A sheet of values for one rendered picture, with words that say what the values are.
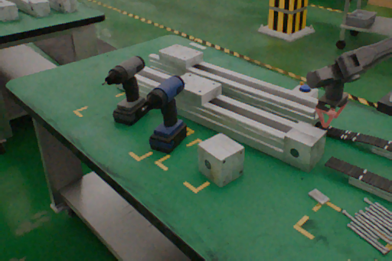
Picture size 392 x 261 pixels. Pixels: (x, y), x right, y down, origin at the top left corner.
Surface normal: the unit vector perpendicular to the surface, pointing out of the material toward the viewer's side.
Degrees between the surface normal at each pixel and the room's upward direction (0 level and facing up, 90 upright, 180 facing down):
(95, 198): 0
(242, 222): 0
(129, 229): 0
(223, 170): 90
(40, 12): 90
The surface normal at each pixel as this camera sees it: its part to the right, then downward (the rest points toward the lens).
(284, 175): 0.01, -0.90
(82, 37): 0.71, 0.32
